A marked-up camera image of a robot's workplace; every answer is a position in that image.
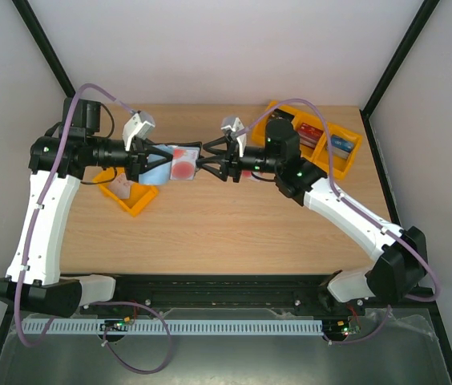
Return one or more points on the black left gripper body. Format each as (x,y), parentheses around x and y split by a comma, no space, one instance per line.
(136,156)

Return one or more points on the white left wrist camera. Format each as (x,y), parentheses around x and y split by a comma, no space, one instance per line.
(140,125)

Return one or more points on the white card with blossom print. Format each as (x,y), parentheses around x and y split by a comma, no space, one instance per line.
(121,187)

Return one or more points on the white slotted cable duct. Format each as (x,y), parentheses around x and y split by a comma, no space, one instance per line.
(82,326)

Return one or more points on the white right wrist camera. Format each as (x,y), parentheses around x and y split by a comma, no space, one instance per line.
(233,127)

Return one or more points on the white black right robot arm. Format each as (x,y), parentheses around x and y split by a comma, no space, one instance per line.
(397,255)

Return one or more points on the blue card stack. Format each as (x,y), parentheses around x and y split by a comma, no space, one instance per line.
(342,148)

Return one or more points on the small yellow plastic bin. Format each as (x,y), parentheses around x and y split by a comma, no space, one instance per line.
(141,195)

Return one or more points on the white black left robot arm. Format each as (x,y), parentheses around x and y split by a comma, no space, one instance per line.
(58,160)

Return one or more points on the yellow three-compartment tray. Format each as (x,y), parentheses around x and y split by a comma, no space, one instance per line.
(320,154)

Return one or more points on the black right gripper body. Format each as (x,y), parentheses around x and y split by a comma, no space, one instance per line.
(230,161)

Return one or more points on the black card stack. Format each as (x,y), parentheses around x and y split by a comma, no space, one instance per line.
(281,114)

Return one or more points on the red card stack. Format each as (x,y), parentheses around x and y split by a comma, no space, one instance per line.
(309,135)

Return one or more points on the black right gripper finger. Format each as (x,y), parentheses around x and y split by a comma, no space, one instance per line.
(215,165)
(218,146)

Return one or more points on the black aluminium frame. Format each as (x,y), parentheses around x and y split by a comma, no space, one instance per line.
(419,21)

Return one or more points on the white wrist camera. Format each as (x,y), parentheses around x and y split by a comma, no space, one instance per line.
(233,127)
(140,125)

